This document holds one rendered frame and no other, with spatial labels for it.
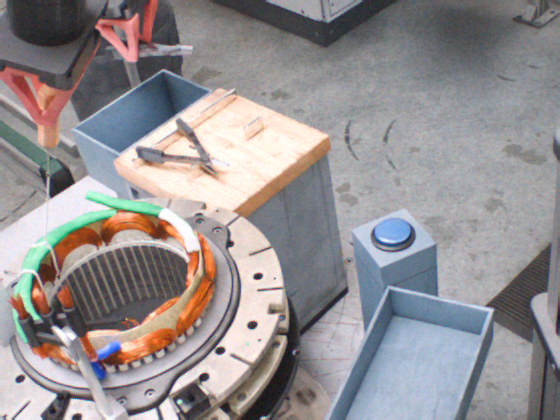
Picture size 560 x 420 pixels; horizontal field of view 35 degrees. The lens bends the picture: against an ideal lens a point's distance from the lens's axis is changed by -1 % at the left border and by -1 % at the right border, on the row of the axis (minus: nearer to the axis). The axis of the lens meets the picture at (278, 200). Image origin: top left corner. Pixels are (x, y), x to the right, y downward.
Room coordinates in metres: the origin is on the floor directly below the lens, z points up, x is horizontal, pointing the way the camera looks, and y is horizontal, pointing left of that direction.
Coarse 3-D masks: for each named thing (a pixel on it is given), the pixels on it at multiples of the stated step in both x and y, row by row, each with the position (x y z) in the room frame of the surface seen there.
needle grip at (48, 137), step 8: (40, 88) 0.62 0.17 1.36; (48, 88) 0.62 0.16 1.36; (40, 96) 0.61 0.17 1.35; (48, 96) 0.61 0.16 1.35; (40, 104) 0.61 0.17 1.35; (48, 104) 0.61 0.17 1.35; (56, 120) 0.61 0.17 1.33; (40, 128) 0.62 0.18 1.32; (48, 128) 0.61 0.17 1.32; (56, 128) 0.62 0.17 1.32; (40, 136) 0.62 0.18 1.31; (48, 136) 0.61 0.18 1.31; (56, 136) 0.62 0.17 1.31; (48, 144) 0.62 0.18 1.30; (56, 144) 0.62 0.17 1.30
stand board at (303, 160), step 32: (224, 128) 0.93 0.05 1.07; (288, 128) 0.90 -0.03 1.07; (128, 160) 0.90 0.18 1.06; (224, 160) 0.86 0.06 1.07; (256, 160) 0.85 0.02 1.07; (288, 160) 0.84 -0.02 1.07; (160, 192) 0.84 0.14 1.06; (192, 192) 0.81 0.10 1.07; (224, 192) 0.80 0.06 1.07; (256, 192) 0.79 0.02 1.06
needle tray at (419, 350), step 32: (384, 320) 0.58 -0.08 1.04; (416, 320) 0.59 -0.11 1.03; (448, 320) 0.57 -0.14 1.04; (480, 320) 0.55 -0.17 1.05; (384, 352) 0.55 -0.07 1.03; (416, 352) 0.55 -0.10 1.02; (448, 352) 0.54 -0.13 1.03; (480, 352) 0.51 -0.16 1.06; (352, 384) 0.51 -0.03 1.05; (384, 384) 0.52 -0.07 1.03; (416, 384) 0.51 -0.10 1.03; (448, 384) 0.50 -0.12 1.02; (352, 416) 0.49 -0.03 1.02; (384, 416) 0.48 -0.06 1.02; (416, 416) 0.47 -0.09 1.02; (448, 416) 0.47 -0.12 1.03
